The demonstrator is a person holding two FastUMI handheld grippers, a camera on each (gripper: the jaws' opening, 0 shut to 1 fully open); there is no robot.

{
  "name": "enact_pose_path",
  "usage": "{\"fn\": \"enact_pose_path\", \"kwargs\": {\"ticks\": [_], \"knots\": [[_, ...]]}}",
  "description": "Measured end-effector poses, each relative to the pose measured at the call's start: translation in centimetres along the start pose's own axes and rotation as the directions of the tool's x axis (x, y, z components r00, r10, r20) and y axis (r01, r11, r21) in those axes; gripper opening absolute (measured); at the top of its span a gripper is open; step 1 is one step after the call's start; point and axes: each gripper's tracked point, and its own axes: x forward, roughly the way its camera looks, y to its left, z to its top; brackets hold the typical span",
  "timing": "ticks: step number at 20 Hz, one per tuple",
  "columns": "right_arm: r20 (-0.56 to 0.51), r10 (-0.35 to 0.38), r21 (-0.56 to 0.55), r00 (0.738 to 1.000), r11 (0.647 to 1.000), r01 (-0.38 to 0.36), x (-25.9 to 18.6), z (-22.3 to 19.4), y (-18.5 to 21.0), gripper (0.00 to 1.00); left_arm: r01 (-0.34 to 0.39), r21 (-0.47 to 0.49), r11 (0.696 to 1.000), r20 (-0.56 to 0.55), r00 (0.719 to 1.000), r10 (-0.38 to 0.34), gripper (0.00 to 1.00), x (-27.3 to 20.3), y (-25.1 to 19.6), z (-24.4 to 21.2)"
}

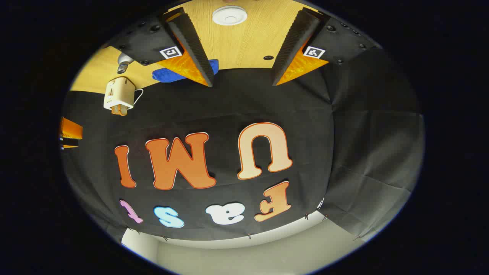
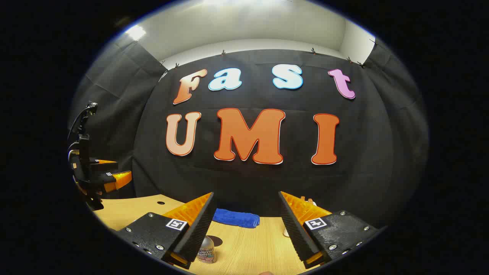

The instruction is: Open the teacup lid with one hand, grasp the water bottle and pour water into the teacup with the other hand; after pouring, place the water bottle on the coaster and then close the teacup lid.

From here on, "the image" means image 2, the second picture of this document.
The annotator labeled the blue towel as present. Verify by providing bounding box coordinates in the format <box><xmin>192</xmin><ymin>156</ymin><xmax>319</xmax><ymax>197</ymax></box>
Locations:
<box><xmin>212</xmin><ymin>208</ymin><xmax>261</xmax><ymax>229</ymax></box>

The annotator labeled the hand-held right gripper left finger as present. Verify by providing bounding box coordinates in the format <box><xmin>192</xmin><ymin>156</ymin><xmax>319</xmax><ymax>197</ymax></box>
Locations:
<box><xmin>116</xmin><ymin>192</ymin><xmax>215</xmax><ymax>270</ymax></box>

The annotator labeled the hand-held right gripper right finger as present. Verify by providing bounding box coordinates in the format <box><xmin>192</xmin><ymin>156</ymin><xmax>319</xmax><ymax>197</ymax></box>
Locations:
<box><xmin>278</xmin><ymin>191</ymin><xmax>379</xmax><ymax>270</ymax></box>

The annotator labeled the silver water bottle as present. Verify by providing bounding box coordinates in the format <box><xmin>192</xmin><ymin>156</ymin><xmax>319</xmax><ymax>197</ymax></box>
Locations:
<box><xmin>197</xmin><ymin>236</ymin><xmax>218</xmax><ymax>264</ymax></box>

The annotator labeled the white toaster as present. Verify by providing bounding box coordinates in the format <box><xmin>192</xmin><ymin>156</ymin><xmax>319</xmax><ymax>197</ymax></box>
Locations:
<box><xmin>283</xmin><ymin>199</ymin><xmax>318</xmax><ymax>238</ymax></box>

